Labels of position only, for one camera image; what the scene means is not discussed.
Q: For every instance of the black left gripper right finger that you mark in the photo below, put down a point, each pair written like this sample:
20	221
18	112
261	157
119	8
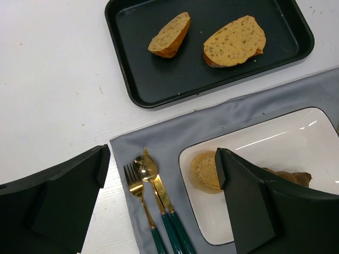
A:
269	214

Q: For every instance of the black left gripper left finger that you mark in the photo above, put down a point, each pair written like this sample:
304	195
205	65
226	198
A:
50	211

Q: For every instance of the brown croissant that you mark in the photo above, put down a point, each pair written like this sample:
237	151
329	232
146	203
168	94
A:
300	178

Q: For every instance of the orange muffin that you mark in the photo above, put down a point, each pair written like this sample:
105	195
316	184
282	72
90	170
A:
203	173

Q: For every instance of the large bread slice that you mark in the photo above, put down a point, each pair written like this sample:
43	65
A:
234	43

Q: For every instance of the small bread slice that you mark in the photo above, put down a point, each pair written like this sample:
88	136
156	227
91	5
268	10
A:
167	42

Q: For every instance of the white rectangular plate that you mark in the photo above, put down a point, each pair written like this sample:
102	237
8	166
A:
301	141

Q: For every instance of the grey cloth placemat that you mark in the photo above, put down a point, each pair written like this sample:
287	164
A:
166	140

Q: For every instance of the black baking tray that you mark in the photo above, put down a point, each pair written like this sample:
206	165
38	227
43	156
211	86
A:
153	81

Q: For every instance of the gold fork green handle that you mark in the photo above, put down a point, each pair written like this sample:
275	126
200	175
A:
136	187

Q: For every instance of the gold spoon green handle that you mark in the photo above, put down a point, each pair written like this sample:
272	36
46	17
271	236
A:
149	173

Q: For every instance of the gold knife green handle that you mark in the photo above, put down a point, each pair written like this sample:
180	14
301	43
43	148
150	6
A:
181	232

